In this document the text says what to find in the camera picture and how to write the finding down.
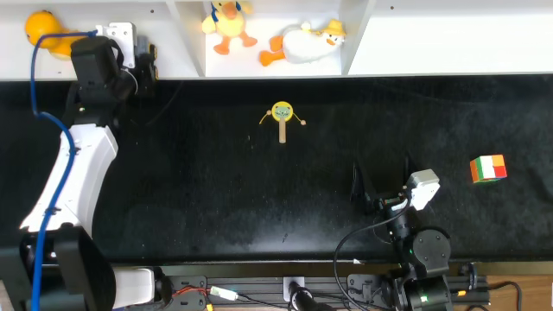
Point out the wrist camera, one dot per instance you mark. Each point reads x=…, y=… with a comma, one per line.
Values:
x=118, y=41
x=423, y=188

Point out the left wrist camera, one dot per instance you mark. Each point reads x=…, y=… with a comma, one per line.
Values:
x=118, y=41

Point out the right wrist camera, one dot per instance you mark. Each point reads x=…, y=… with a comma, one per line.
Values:
x=423, y=188

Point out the white shelf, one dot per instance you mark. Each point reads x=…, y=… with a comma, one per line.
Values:
x=432, y=43

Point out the white plush goose with hat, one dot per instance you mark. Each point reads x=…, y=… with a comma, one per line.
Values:
x=307, y=45

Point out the yellow plush duck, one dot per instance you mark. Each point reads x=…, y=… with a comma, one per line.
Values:
x=231, y=26

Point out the mounting rail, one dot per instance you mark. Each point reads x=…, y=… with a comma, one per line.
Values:
x=259, y=287

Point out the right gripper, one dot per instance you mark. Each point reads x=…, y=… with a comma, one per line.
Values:
x=389, y=202

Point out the yellow rubber duck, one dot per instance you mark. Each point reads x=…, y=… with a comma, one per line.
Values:
x=41, y=26

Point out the grey and yellow toy truck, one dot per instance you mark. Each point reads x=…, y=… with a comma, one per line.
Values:
x=152, y=51

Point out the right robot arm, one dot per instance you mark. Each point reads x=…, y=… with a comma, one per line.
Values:
x=432, y=250

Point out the yellow rattle drum toy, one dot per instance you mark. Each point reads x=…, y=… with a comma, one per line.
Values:
x=282, y=111

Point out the many-coloured puzzle cube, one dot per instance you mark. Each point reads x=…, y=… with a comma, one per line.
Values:
x=488, y=168

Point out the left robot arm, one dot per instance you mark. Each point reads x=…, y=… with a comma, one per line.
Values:
x=86, y=168

